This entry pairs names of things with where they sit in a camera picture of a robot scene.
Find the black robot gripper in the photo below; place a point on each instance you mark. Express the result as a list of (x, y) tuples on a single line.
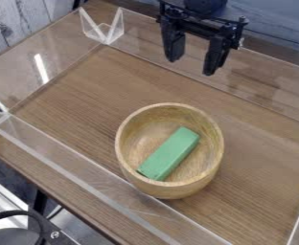
[(198, 17)]

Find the green rectangular block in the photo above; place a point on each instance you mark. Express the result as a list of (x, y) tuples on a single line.
[(170, 154)]

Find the light wooden bowl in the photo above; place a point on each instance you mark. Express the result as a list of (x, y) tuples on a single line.
[(141, 133)]

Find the clear acrylic tray walls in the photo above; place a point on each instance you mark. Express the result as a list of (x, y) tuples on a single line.
[(77, 77)]

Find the black metal table leg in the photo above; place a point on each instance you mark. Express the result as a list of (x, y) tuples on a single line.
[(40, 202)]

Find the black bracket with screw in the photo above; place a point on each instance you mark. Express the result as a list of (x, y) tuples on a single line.
[(48, 233)]

